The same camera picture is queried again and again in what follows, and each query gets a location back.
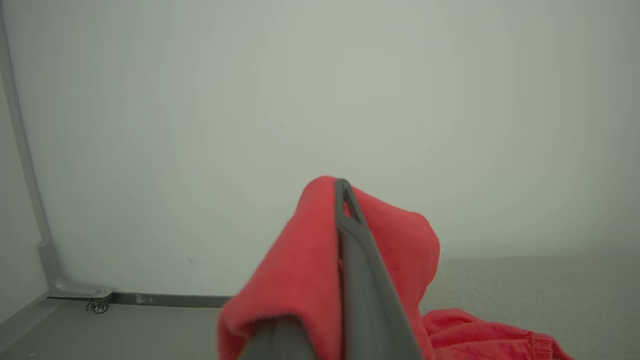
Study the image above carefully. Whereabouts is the plain red garment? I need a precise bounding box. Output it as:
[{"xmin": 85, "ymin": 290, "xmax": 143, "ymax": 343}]
[{"xmin": 216, "ymin": 174, "xmax": 574, "ymax": 360}]

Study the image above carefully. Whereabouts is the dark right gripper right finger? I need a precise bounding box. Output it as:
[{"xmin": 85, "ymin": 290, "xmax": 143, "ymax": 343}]
[{"xmin": 333, "ymin": 178, "xmax": 427, "ymax": 360}]

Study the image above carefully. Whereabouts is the black baseboard strip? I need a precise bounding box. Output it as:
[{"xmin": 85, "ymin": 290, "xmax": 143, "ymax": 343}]
[{"xmin": 47, "ymin": 292, "xmax": 234, "ymax": 309}]

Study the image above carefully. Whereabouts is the grey fabric sofa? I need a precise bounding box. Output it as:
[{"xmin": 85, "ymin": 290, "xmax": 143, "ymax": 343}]
[{"xmin": 419, "ymin": 252, "xmax": 640, "ymax": 360}]

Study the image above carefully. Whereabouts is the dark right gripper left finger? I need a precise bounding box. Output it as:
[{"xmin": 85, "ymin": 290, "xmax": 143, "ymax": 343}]
[{"xmin": 239, "ymin": 319, "xmax": 317, "ymax": 360}]

